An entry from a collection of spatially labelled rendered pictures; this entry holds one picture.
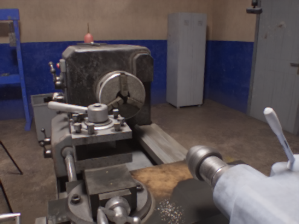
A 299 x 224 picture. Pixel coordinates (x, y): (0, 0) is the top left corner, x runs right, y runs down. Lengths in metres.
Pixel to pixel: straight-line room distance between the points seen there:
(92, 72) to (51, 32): 3.32
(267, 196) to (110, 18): 4.59
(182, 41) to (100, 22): 1.56
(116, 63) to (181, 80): 3.46
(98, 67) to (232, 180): 1.11
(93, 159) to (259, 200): 0.46
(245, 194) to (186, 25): 4.50
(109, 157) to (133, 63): 0.86
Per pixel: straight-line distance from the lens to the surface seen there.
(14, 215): 0.81
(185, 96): 4.97
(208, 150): 0.60
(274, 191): 0.44
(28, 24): 4.73
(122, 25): 4.89
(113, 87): 1.27
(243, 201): 0.43
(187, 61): 4.86
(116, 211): 0.59
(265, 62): 4.51
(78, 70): 1.43
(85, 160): 0.71
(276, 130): 0.46
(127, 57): 1.48
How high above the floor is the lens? 1.39
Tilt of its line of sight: 17 degrees down
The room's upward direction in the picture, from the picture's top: straight up
